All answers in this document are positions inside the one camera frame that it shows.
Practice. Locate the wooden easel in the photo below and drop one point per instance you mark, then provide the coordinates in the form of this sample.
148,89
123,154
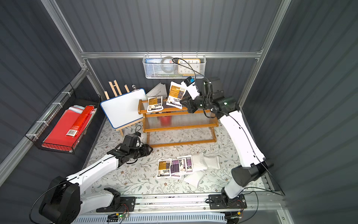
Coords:
117,92

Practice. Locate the yellow square clock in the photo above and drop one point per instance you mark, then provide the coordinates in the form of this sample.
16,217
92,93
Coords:
189,67

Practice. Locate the white wire wall basket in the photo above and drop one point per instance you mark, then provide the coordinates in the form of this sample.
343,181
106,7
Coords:
153,71

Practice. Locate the red long box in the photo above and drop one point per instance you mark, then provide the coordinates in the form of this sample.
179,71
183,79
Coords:
74,130

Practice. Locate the round grey tape roll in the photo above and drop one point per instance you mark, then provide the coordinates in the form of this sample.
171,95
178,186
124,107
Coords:
167,65

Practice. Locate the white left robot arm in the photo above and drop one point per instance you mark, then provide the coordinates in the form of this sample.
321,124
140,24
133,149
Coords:
64,201

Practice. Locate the black wire side basket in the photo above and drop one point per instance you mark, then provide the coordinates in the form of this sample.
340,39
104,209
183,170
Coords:
50,131

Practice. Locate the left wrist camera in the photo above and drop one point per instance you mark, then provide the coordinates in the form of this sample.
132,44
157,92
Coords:
131,140

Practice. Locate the white book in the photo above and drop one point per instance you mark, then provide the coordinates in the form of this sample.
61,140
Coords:
159,90

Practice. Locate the white board blue frame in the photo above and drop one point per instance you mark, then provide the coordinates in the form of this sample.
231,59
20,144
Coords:
123,110

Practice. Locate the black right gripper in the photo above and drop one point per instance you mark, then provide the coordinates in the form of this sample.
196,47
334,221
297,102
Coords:
193,103

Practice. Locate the orange wooden three-tier shelf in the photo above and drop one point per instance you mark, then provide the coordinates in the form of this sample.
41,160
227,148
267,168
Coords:
179,123

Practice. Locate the white plain bag lower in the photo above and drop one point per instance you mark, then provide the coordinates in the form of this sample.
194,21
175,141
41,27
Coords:
195,178

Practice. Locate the red cup behind shelf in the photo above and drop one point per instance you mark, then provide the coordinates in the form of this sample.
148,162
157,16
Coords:
165,120

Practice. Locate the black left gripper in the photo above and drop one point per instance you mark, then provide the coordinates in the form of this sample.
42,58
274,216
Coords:
144,150

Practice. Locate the blue box in basket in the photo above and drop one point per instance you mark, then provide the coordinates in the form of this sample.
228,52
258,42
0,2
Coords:
153,60

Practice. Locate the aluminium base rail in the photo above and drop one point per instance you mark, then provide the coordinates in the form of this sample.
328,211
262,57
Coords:
191,203

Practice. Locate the white plain bag right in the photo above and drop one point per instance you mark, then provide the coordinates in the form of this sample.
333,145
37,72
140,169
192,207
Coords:
212,162

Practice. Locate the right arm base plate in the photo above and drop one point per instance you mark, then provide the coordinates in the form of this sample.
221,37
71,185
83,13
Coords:
218,202

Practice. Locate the red folder stack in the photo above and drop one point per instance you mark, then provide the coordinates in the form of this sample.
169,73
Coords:
58,140

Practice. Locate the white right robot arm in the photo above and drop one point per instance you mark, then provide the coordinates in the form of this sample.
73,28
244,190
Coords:
253,163

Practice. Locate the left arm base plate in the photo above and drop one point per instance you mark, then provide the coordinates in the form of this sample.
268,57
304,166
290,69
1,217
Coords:
118,202

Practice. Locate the purple coffee bag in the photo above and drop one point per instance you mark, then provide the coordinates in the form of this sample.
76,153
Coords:
174,169
182,165
189,164

